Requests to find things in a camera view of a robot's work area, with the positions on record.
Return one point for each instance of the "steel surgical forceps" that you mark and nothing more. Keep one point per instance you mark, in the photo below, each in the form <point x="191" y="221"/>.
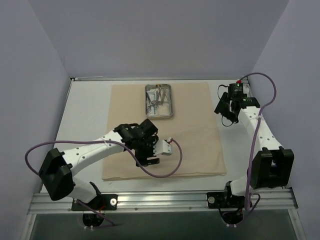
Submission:
<point x="162" y="92"/>

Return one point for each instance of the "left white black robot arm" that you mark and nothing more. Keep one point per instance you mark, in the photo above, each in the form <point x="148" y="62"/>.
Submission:
<point x="59" y="168"/>

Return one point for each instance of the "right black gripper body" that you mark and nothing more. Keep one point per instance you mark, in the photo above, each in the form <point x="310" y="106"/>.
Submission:
<point x="223" y="106"/>

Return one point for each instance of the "metal instrument tray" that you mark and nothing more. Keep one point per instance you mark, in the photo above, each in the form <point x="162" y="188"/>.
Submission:
<point x="153" y="114"/>

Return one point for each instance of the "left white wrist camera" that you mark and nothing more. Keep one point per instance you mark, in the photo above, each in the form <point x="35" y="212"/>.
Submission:
<point x="165" y="147"/>

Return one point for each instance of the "front aluminium rail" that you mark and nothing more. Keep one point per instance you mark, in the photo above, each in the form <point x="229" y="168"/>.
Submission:
<point x="162" y="201"/>

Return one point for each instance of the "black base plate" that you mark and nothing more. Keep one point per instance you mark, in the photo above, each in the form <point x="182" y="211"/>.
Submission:
<point x="224" y="200"/>
<point x="105" y="202"/>

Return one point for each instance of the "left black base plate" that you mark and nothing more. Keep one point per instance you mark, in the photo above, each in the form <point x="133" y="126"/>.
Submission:
<point x="105" y="202"/>

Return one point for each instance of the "steel surgical scissors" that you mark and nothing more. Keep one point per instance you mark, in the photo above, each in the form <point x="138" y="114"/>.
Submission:
<point x="151" y="101"/>

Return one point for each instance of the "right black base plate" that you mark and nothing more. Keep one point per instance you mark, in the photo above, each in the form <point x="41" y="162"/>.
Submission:
<point x="224" y="200"/>

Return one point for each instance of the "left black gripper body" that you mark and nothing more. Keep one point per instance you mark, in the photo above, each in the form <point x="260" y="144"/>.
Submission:
<point x="146" y="155"/>

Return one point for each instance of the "back aluminium rail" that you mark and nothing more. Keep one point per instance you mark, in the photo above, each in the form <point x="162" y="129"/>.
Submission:
<point x="149" y="78"/>

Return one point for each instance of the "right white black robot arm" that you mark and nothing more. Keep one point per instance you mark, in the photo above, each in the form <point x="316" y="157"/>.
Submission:
<point x="282" y="165"/>

